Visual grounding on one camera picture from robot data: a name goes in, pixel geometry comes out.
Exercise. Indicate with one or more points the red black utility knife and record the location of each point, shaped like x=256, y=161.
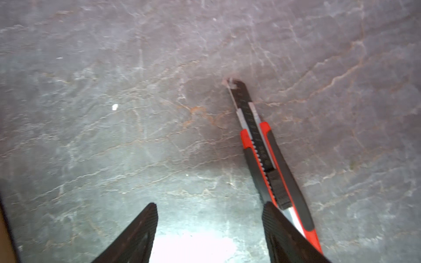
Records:
x=271, y=175

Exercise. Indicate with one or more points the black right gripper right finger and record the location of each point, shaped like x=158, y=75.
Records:
x=285, y=243

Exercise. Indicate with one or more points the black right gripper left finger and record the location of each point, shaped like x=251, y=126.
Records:
x=135, y=243

